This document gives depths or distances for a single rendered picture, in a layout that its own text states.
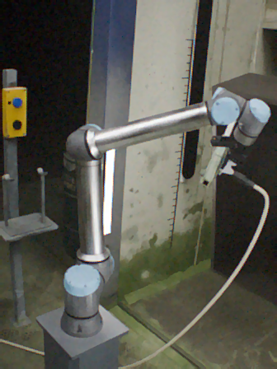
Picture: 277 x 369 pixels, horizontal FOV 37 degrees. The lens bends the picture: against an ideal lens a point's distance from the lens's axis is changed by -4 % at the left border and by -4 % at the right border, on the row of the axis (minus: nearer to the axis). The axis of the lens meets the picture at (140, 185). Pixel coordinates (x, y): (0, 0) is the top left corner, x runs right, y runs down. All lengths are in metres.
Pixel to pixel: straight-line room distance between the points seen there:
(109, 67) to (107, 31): 0.20
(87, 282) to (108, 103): 1.08
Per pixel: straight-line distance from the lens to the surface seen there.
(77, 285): 1.75
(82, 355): 1.84
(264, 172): 2.62
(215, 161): 1.78
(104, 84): 2.40
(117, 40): 2.40
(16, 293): 2.82
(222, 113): 1.43
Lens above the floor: 1.90
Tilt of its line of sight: 21 degrees down
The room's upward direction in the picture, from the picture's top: 5 degrees clockwise
